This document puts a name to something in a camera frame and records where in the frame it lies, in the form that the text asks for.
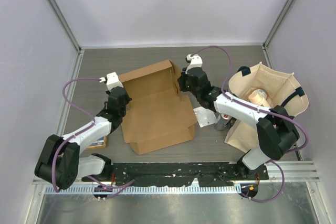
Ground brown cardboard box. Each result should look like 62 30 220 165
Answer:
119 60 197 155

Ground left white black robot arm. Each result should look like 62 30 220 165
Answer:
34 87 131 192

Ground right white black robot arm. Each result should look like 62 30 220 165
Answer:
178 67 299 179

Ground yellow sponge with blue label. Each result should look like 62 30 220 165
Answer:
87 136 107 149

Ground clear plastic sachet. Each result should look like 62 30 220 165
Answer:
194 106 217 127

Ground silver red drink can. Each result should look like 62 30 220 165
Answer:
215 114 235 131

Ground peach tube in bag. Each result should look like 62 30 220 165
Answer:
248 89 271 108

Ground beige canvas tote bag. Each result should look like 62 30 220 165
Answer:
224 62 309 153

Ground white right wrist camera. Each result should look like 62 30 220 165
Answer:
185 54 203 72

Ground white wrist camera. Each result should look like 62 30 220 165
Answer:
185 54 203 72
99 72 123 91

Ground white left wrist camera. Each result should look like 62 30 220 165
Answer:
99 72 123 91

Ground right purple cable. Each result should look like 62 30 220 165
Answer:
193 45 308 204

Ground purple cable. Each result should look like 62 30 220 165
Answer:
52 77 136 199
193 45 308 204

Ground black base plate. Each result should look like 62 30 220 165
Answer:
93 162 269 187

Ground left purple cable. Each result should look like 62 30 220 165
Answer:
52 77 136 199

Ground perforated cable duct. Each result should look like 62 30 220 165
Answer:
44 184 241 196

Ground aluminium frame rail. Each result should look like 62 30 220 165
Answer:
33 162 321 184

